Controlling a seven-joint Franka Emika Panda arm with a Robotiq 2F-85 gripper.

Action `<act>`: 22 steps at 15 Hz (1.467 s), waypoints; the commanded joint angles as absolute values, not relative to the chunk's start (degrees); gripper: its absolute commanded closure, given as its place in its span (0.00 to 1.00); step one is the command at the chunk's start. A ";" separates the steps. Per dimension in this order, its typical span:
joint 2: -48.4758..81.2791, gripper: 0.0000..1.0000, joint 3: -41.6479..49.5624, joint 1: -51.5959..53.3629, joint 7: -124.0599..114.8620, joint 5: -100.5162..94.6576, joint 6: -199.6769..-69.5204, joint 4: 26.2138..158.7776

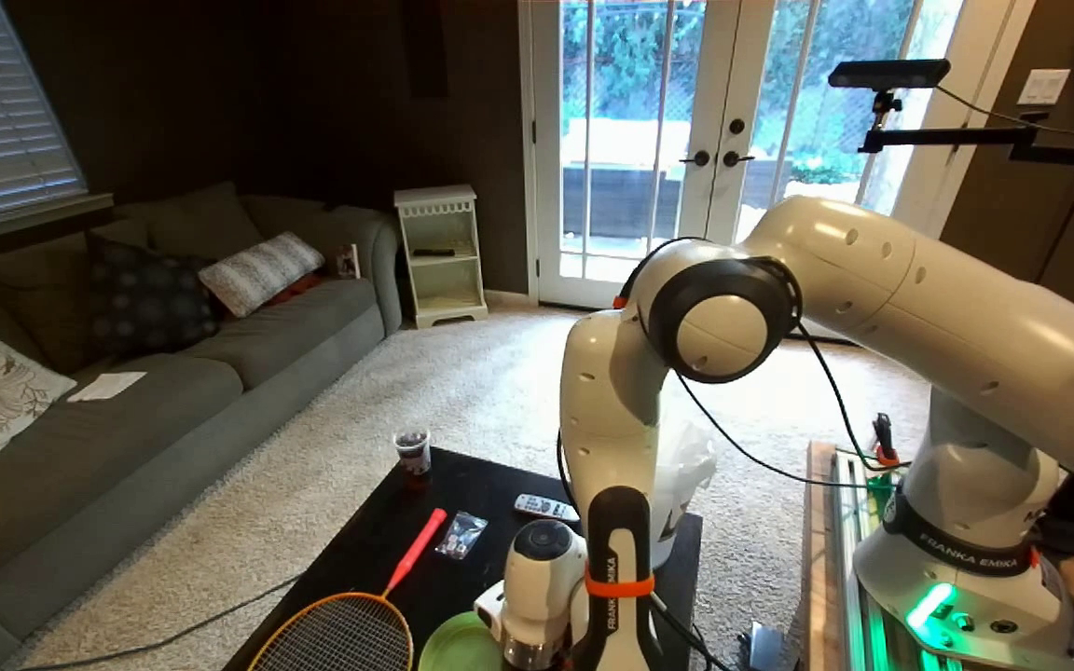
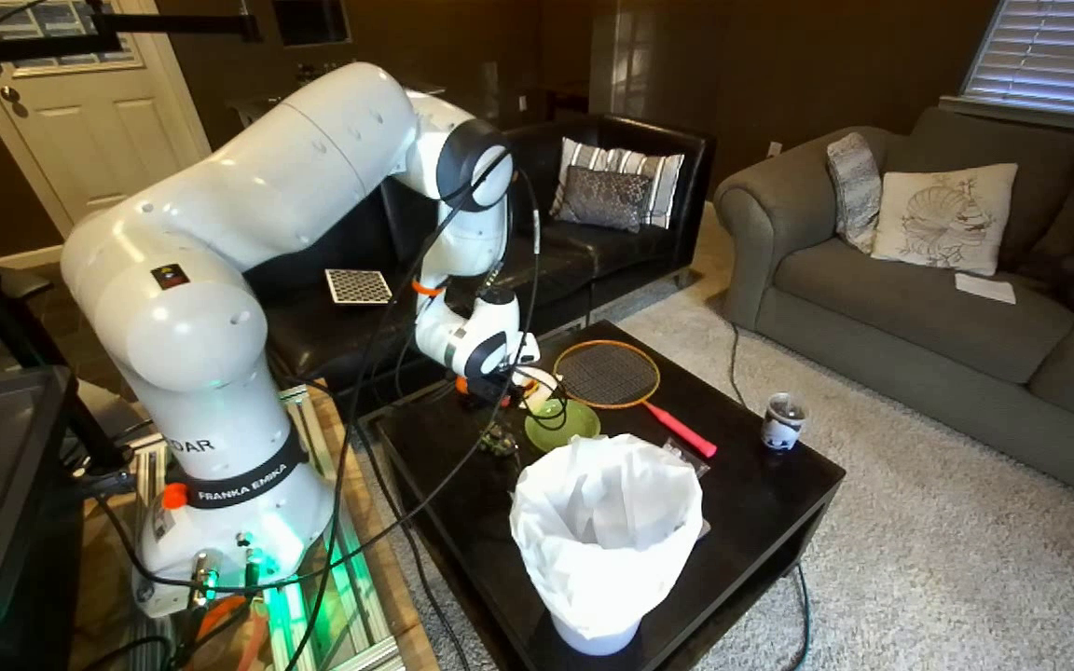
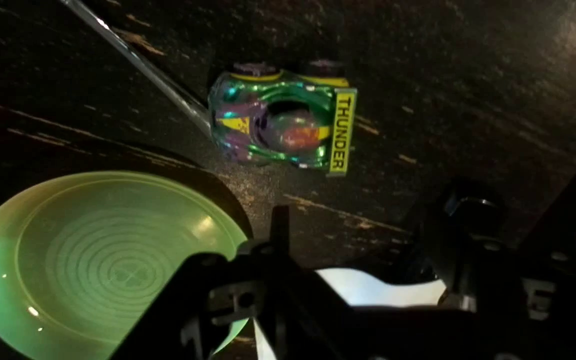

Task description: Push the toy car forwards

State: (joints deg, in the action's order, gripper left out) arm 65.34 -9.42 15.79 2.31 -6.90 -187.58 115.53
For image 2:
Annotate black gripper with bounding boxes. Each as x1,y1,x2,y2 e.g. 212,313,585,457
487,350,566,417

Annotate black leather armchair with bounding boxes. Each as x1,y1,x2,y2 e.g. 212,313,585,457
249,113,716,390

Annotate grey brown pillow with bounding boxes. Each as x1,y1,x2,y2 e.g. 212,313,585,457
554,164,660,236

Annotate white tablet on armchair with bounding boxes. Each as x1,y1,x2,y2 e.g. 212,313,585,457
320,265,396,308

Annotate black coffee table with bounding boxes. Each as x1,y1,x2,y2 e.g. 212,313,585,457
358,318,850,671

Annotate translucent white waste bin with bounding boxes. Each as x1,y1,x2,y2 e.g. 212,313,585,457
543,604,647,660

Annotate striped white grey pillow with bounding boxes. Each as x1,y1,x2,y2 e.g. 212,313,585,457
548,133,690,236
825,127,886,256

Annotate robot mounting platform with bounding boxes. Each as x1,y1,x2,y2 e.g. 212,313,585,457
63,385,441,671

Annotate grey fabric sofa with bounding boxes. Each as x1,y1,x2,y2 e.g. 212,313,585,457
712,104,1074,517

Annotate cream printed pillow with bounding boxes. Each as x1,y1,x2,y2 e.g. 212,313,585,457
869,161,1023,279

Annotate white paper sheet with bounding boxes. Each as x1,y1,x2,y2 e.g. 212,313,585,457
949,267,1023,308

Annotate white panelled door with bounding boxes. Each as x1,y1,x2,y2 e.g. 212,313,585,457
0,0,212,236

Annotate black tripod pole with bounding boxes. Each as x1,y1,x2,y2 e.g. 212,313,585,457
0,209,135,483

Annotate black equipment box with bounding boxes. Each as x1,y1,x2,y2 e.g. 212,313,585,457
0,364,90,671

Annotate window blinds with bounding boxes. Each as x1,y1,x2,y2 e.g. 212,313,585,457
959,0,1074,129

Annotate orange racket with red handle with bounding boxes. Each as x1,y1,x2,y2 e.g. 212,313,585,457
548,337,723,461

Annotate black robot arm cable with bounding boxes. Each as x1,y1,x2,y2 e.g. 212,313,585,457
271,145,543,671

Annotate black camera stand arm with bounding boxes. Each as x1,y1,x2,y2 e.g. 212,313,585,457
0,6,261,74

